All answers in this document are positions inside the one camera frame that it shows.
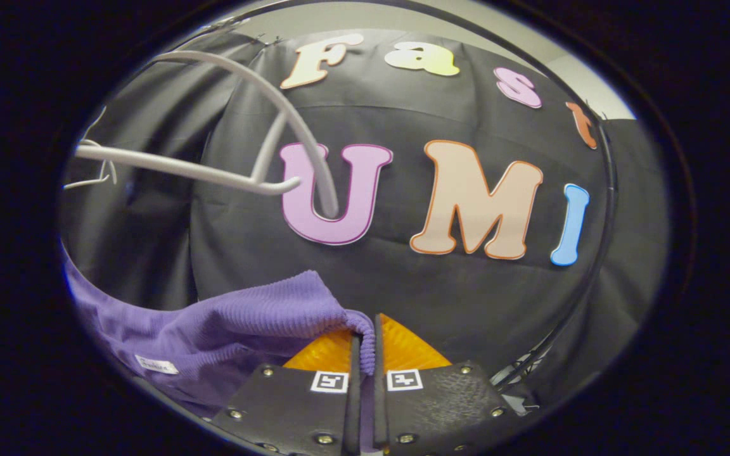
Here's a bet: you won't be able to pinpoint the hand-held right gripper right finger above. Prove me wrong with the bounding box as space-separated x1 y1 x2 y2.
375 313 524 456

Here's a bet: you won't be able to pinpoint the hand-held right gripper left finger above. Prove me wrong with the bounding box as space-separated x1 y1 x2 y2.
208 328 362 456

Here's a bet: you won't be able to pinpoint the purple knit shirt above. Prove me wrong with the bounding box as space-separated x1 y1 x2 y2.
61 244 378 456

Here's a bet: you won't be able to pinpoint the white clothes hanger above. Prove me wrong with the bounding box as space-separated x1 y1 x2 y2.
75 51 340 219
63 104 118 191

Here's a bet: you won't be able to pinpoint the black clothes rack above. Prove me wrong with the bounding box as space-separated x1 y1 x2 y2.
175 0 619 387

